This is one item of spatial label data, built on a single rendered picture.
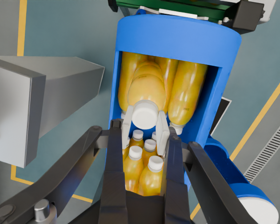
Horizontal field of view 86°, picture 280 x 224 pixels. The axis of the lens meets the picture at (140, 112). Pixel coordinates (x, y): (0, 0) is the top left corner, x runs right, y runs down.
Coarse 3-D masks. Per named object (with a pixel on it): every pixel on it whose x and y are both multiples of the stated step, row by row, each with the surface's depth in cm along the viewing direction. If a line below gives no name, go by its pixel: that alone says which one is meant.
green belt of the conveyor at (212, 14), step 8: (120, 0) 52; (128, 0) 51; (136, 0) 51; (144, 0) 51; (152, 0) 51; (160, 0) 50; (168, 0) 51; (176, 0) 50; (184, 0) 50; (136, 8) 55; (152, 8) 53; (160, 8) 52; (168, 8) 52; (176, 8) 52; (184, 8) 51; (192, 8) 51; (200, 8) 51; (208, 8) 51; (216, 8) 51; (224, 8) 51; (200, 16) 53; (208, 16) 52; (216, 16) 52
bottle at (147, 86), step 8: (144, 64) 35; (152, 64) 35; (136, 72) 32; (144, 72) 29; (152, 72) 29; (160, 72) 33; (136, 80) 27; (144, 80) 25; (152, 80) 26; (160, 80) 28; (136, 88) 25; (144, 88) 24; (152, 88) 24; (160, 88) 25; (128, 96) 26; (136, 96) 24; (144, 96) 23; (152, 96) 23; (160, 96) 24; (128, 104) 26; (136, 104) 23; (152, 104) 23; (160, 104) 24
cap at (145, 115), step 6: (138, 108) 21; (144, 108) 21; (150, 108) 21; (132, 114) 22; (138, 114) 21; (144, 114) 21; (150, 114) 21; (156, 114) 21; (132, 120) 22; (138, 120) 22; (144, 120) 22; (150, 120) 22; (156, 120) 22; (138, 126) 23; (144, 126) 23; (150, 126) 22
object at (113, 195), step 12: (120, 120) 15; (120, 132) 14; (108, 144) 12; (120, 144) 13; (108, 156) 11; (120, 156) 11; (108, 168) 10; (120, 168) 10; (108, 180) 8; (120, 180) 8; (108, 192) 8; (120, 192) 8; (108, 204) 7; (120, 204) 7; (108, 216) 6; (120, 216) 6
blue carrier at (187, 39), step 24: (120, 24) 31; (144, 24) 26; (168, 24) 24; (192, 24) 24; (216, 24) 24; (120, 48) 31; (144, 48) 27; (168, 48) 25; (192, 48) 25; (216, 48) 26; (216, 72) 41; (216, 96) 31; (168, 120) 58; (192, 120) 50
